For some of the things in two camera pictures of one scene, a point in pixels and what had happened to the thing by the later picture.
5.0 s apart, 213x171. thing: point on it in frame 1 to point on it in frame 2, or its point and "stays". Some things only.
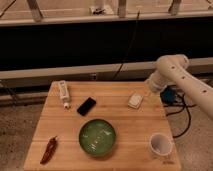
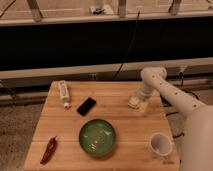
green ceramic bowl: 97,137 stays
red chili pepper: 49,150 stays
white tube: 64,93 stays
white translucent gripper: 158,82 to 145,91
